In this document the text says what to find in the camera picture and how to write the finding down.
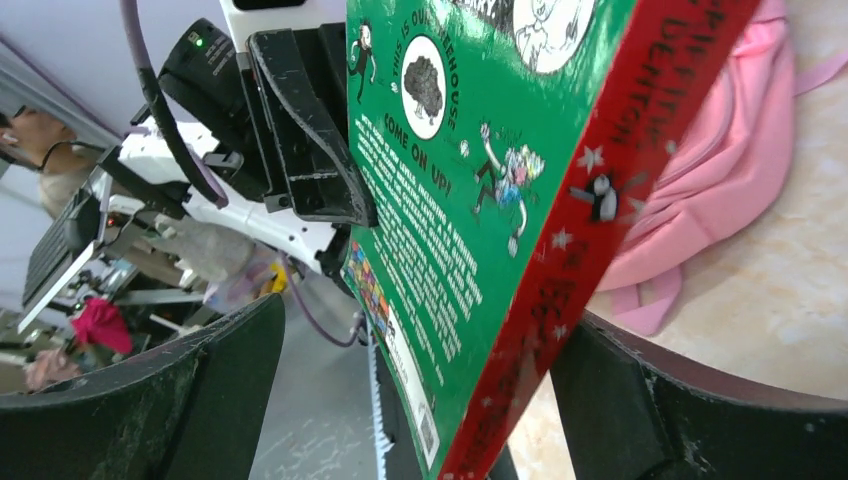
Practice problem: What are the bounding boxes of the green paperback book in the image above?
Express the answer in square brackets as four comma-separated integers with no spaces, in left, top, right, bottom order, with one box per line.
[346,1,757,479]

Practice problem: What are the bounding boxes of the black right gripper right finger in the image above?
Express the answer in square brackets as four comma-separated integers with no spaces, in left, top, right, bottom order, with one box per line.
[550,313,847,480]

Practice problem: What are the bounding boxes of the pink student backpack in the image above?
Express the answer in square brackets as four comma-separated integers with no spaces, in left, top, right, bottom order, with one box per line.
[598,0,847,336]

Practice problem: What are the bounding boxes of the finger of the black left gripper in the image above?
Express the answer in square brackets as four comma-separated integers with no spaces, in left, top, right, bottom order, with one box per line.
[246,23,377,227]

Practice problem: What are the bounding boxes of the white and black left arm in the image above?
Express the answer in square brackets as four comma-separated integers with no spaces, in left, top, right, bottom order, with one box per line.
[97,1,378,277]

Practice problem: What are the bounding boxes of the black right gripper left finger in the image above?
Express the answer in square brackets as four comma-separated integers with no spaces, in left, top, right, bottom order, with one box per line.
[1,294,285,479]

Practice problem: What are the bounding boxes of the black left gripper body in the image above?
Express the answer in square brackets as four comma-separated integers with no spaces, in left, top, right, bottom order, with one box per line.
[158,18,269,202]

